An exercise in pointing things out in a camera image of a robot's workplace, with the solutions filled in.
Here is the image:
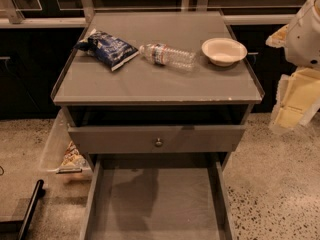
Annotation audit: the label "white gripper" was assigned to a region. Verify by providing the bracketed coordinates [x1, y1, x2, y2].
[266, 0, 320, 134]

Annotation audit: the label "clear plastic water bottle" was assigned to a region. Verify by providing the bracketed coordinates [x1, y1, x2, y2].
[139, 43, 196, 71]

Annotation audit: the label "grey drawer cabinet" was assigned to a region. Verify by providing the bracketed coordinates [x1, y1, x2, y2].
[50, 11, 266, 240]

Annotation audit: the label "grey top drawer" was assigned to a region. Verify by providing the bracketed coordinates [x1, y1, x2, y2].
[68, 125, 245, 154]

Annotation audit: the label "round metal drawer knob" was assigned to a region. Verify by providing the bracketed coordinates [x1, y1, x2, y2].
[155, 138, 164, 147]

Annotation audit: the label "grey open middle drawer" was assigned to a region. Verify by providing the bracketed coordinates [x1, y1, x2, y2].
[79, 157, 236, 240]

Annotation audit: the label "white bowl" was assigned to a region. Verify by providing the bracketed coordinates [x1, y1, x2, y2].
[201, 38, 247, 67]

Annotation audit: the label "blue chip bag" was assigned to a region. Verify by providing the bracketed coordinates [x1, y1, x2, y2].
[74, 29, 139, 71]

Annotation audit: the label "snack packets in bin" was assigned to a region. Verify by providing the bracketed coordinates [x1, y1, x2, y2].
[61, 142, 87, 167]

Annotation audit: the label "clear plastic storage bin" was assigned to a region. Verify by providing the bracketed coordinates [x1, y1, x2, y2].
[39, 110, 92, 183]

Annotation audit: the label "black bar on floor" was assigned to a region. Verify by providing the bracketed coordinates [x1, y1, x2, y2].
[0, 179, 46, 240]

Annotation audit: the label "metal railing frame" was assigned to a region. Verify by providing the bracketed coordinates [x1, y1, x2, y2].
[0, 0, 306, 25]

